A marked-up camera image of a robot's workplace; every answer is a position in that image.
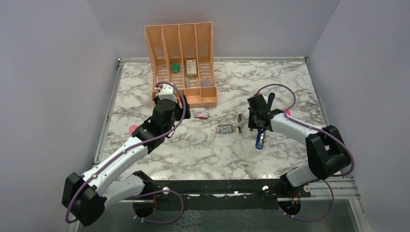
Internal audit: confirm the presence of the blue stapler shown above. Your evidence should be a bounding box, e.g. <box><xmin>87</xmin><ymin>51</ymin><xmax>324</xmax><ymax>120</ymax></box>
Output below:
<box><xmin>255</xmin><ymin>92</ymin><xmax>275</xmax><ymax>150</ymax></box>

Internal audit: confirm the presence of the red white staple box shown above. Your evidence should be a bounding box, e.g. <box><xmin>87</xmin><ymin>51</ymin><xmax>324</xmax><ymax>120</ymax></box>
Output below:
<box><xmin>194</xmin><ymin>111</ymin><xmax>209</xmax><ymax>119</ymax></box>

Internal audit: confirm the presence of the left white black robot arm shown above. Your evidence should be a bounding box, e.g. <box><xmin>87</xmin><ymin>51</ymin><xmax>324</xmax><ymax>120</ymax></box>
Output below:
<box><xmin>61</xmin><ymin>95</ymin><xmax>190</xmax><ymax>226</ymax></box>

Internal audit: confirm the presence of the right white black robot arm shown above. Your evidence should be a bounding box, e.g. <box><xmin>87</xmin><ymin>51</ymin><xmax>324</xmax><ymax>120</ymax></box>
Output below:
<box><xmin>247</xmin><ymin>94</ymin><xmax>352</xmax><ymax>197</ymax></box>

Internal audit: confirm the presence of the pink round cap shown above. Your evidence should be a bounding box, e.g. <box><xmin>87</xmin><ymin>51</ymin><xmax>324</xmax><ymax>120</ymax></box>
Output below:
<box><xmin>129</xmin><ymin>125</ymin><xmax>137</xmax><ymax>134</ymax></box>

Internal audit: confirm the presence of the green object in organizer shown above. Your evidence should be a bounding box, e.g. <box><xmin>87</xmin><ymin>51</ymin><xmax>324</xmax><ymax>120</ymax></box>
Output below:
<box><xmin>171</xmin><ymin>63</ymin><xmax>181</xmax><ymax>73</ymax></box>

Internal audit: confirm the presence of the clear round lid in organizer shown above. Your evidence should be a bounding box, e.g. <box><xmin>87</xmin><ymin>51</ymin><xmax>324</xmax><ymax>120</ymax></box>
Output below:
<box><xmin>200</xmin><ymin>78</ymin><xmax>213</xmax><ymax>87</ymax></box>

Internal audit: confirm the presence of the white green box in organizer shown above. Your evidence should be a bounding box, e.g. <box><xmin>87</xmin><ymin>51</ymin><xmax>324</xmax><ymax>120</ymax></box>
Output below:
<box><xmin>186</xmin><ymin>59</ymin><xmax>198</xmax><ymax>78</ymax></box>

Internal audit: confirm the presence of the orange plastic desk organizer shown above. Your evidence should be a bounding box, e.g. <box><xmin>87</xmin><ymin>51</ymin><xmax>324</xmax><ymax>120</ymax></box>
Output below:
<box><xmin>145</xmin><ymin>22</ymin><xmax>218</xmax><ymax>108</ymax></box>

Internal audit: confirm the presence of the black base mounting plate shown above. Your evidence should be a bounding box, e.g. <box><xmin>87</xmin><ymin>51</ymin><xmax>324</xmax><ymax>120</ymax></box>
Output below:
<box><xmin>121</xmin><ymin>179</ymin><xmax>311</xmax><ymax>211</ymax></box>

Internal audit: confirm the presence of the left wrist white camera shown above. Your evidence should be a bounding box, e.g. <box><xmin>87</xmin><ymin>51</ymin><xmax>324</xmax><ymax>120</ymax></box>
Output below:
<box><xmin>156</xmin><ymin>84</ymin><xmax>177</xmax><ymax>102</ymax></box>

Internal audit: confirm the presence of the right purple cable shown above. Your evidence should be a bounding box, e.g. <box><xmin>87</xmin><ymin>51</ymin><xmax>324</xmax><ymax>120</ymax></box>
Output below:
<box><xmin>254</xmin><ymin>84</ymin><xmax>355</xmax><ymax>222</ymax></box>

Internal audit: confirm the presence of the aluminium frame rail front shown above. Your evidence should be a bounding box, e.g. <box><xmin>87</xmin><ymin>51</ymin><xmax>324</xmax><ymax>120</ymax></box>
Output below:
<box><xmin>75</xmin><ymin>178</ymin><xmax>360</xmax><ymax>203</ymax></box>

